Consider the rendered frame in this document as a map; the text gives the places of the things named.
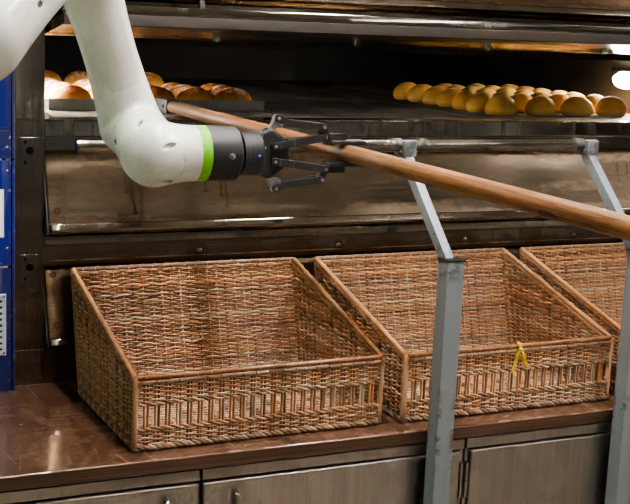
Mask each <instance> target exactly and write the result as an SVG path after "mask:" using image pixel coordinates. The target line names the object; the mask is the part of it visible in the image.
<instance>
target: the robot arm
mask: <svg viewBox="0 0 630 504"><path fill-rule="evenodd" d="M62 5H64V7H65V10H66V12H67V15H68V17H69V20H70V22H71V25H72V28H73V30H74V33H75V36H76V39H77V42H78V45H79V48H80V51H81V54H82V57H83V61H84V64H85V67H86V71H87V75H88V78H89V82H90V86H91V90H92V95H93V99H94V104H95V109H96V114H97V119H98V126H99V131H100V135H101V137H102V139H103V141H104V143H105V144H106V145H107V146H108V147H109V148H110V149H111V150H112V151H113V152H114V153H115V154H116V155H117V157H118V159H119V161H120V163H121V165H122V167H123V169H124V171H125V173H126V174H127V175H128V176H129V177H130V178H131V179H132V180H133V181H135V182H136V183H138V184H140V185H142V186H146V187H152V188H156V187H162V186H166V185H170V184H175V183H181V182H192V181H235V180H236V179H237V178H238V177H239V176H262V177H264V178H266V179H267V181H268V184H269V185H268V189H269V190H270V191H273V192H279V191H281V190H283V189H285V188H288V187H297V186H305V185H314V184H323V183H324V182H325V177H326V175H327V174H328V173H343V172H344V171H345V167H362V166H359V165H355V164H351V163H348V162H344V161H338V160H322V165H320V164H314V163H308V162H301V161H295V160H289V156H288V152H289V148H293V147H296V146H302V145H308V144H314V143H320V142H323V144H326V145H330V146H339V145H366V141H365V140H360V139H346V135H345V134H342V133H329V132H328V125H327V124H324V123H319V122H310V121H302V120H293V119H287V118H285V117H283V116H281V115H278V114H272V115H271V117H270V118H271V122H270V125H269V127H268V128H264V129H263V130H260V131H239V130H238V129H237V128H236V127H235V126H234V125H184V124H176V123H171V122H168V121H167V120H166V119H165V118H164V117H163V115H162V114H161V112H160V110H159V108H158V106H157V103H156V101H155V99H154V96H153V94H152V91H151V89H150V86H149V84H148V81H147V78H146V75H145V73H144V70H143V67H142V64H141V61H140V58H139V54H138V51H137V48H136V44H135V41H134V37H133V34H132V30H131V26H130V22H129V18H128V14H127V9H126V5H125V0H0V81H1V80H3V79H4V78H6V77H7V76H8V75H9V74H10V73H12V72H13V70H14V69H15V68H16V67H17V65H18V64H19V63H20V61H21V60H22V58H23V57H24V55H25V54H26V52H27V51H28V49H29V48H30V47H31V45H32V44H33V42H34V41H35V39H36V38H37V37H38V35H39V34H40V33H41V31H42V30H43V29H44V28H45V26H46V25H47V24H48V22H49V21H50V20H51V19H52V17H53V16H54V15H55V14H56V13H57V11H58V10H59V9H60V8H61V7H62ZM283 126H288V127H295V128H304V129H313V130H318V134H312V135H305V136H299V137H293V138H284V137H282V136H281V135H280V134H279V133H277V132H276V131H275V129H277V128H280V129H281V128H283ZM285 167H288V168H296V169H302V170H309V171H315V172H317V173H316V175H310V176H302V177H293V178H284V179H280V178H277V177H275V178H274V177H273V176H274V175H276V174H277V173H278V172H279V171H281V170H282V169H283V168H285Z"/></svg>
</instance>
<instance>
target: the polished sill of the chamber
mask: <svg viewBox="0 0 630 504"><path fill-rule="evenodd" d="M164 118H165V119H166V120H167V121H168V122H171V123H176V124H184V125H212V124H208V123H205V122H201V121H198V120H194V119H190V118H187V117H164ZM241 118H245V119H248V120H252V121H256V122H260V123H264V124H268V125H270V122H271V118H259V117H241ZM287 119H293V120H302V121H310V122H319V123H324V124H327V125H328V132H329V133H342V134H345V135H346V137H357V136H630V120H580V119H420V118H287ZM283 128H284V129H288V130H292V131H296V132H300V133H304V134H308V135H312V134H318V130H313V129H304V128H295V127H288V126H283ZM45 137H101V135H100V131H99V126H98V119H97V116H45Z"/></svg>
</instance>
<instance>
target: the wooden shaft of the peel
mask: <svg viewBox="0 0 630 504"><path fill-rule="evenodd" d="M167 110H168V111H169V112H170V113H173V114H176V115H180V116H183V117H187V118H190V119H194V120H198V121H201V122H205V123H208V124H212V125H234V126H235V127H236V128H237V129H238V130H239V131H260V130H263V129H264V128H268V127H269V125H268V124H264V123H260V122H256V121H252V120H248V119H245V118H241V117H237V116H233V115H229V114H225V113H221V112H217V111H213V110H209V109H205V108H201V107H197V106H193V105H189V104H185V103H181V102H177V101H170V102H169V103H168V105H167ZM275 131H276V132H277V133H279V134H280V135H281V136H282V137H284V138H293V137H299V136H305V135H308V134H304V133H300V132H296V131H292V130H288V129H284V128H281V129H280V128H277V129H275ZM294 148H298V149H301V150H305V151H308V152H312V153H316V154H319V155H323V156H326V157H330V158H334V159H337V160H341V161H344V162H348V163H351V164H355V165H359V166H362V167H366V168H369V169H373V170H376V171H380V172H384V173H387V174H391V175H394V176H398V177H401V178H405V179H409V180H412V181H416V182H419V183H423V184H427V185H430V186H434V187H437V188H441V189H444V190H448V191H452V192H455V193H459V194H462V195H466V196H469V197H473V198H477V199H480V200H484V201H487V202H491V203H494V204H498V205H502V206H505V207H509V208H512V209H516V210H519V211H523V212H527V213H530V214H534V215H537V216H541V217H545V218H548V219H552V220H555V221H559V222H562V223H566V224H570V225H573V226H577V227H580V228H584V229H587V230H591V231H595V232H598V233H602V234H605V235H609V236H612V237H616V238H620V239H623V240H627V241H630V215H626V214H622V213H618V212H614V211H610V210H606V209H602V208H598V207H594V206H590V205H586V204H582V203H578V202H574V201H570V200H566V199H562V198H558V197H554V196H551V195H547V194H543V193H539V192H535V191H531V190H527V189H523V188H519V187H515V186H511V185H507V184H503V183H499V182H495V181H491V180H487V179H483V178H479V177H475V176H471V175H467V174H463V173H459V172H455V171H451V170H447V169H443V168H439V167H435V166H431V165H427V164H423V163H419V162H415V161H411V160H407V159H403V158H399V157H396V156H392V155H388V154H384V153H380V152H376V151H372V150H368V149H364V148H360V147H356V146H352V145H339V146H330V145H326V144H323V142H320V143H314V144H308V145H302V146H296V147H294Z"/></svg>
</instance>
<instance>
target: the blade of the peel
mask: <svg viewBox="0 0 630 504"><path fill-rule="evenodd" d="M179 102H181V103H185V104H189V105H193V106H197V107H201V108H205V109H209V110H213V111H217V112H264V101H245V100H179ZM45 109H47V110H62V111H96V109H95V104H94V99H61V98H49V99H46V98H45Z"/></svg>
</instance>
